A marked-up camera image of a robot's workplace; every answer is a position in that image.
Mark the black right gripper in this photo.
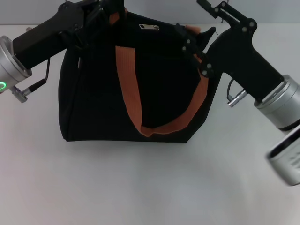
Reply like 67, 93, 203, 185
174, 0, 285, 103

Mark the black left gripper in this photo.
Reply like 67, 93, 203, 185
12, 0, 126, 70

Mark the silver zipper pull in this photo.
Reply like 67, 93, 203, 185
139, 23, 160, 31

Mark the black bag with orange handles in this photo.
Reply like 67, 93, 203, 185
58, 7, 220, 144

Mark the right gripper cable with plug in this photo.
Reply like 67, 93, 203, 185
226, 78, 246, 106

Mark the gripper cable with plug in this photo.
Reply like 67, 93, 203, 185
226, 78, 246, 106
10, 57, 51, 104

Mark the left gripper cable with plug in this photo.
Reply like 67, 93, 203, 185
10, 57, 51, 104

